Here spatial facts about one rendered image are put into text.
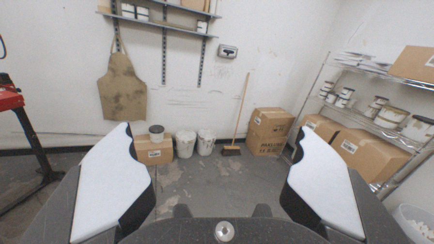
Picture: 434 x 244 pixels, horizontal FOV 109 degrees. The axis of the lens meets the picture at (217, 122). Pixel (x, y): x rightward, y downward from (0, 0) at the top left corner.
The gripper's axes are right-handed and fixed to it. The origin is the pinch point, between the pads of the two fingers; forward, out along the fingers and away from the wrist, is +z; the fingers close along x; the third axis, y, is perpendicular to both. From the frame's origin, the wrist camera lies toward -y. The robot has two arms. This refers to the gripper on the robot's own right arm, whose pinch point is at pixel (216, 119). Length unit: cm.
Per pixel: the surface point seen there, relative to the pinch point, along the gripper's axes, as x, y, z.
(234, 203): 32, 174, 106
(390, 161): 173, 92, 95
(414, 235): 171, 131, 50
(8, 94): -148, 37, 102
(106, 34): -112, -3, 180
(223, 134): 24, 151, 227
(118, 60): -105, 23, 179
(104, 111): -134, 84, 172
